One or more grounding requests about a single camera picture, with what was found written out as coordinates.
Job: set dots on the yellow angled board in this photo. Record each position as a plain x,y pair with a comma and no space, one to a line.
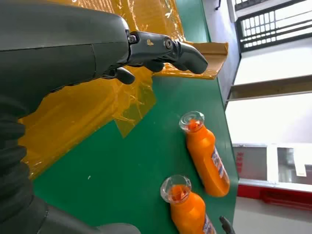
214,56

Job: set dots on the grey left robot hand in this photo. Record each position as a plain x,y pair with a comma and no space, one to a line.
56,48

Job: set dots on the orange detergent bottle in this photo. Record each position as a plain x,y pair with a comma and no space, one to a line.
207,155
187,210

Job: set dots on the dark window grille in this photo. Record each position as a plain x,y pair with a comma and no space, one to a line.
274,24

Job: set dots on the grey wall ledge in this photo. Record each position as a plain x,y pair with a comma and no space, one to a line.
268,87

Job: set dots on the red and white display counter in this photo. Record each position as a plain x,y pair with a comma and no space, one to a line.
273,190

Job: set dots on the yellow plastic film sheet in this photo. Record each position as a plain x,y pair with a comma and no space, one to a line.
78,109

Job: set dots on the red text sticker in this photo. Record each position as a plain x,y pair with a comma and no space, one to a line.
239,162

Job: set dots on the ribbed grey left arm sleeve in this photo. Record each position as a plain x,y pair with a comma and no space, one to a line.
13,168

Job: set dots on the white paper sheet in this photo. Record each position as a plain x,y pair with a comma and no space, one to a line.
300,166

